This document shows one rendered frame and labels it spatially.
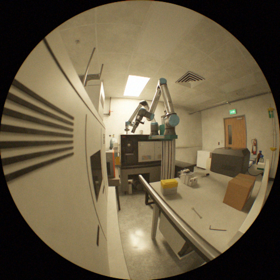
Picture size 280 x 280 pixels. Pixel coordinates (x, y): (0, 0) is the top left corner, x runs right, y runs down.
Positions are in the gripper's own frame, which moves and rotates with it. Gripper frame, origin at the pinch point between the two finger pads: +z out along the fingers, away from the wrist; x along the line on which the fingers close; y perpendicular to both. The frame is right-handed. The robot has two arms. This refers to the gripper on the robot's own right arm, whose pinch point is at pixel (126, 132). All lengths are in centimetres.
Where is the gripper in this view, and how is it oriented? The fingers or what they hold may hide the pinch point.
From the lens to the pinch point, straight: 247.8
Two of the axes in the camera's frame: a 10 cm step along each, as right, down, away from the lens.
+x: 9.9, -0.1, 1.7
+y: 1.4, 6.0, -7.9
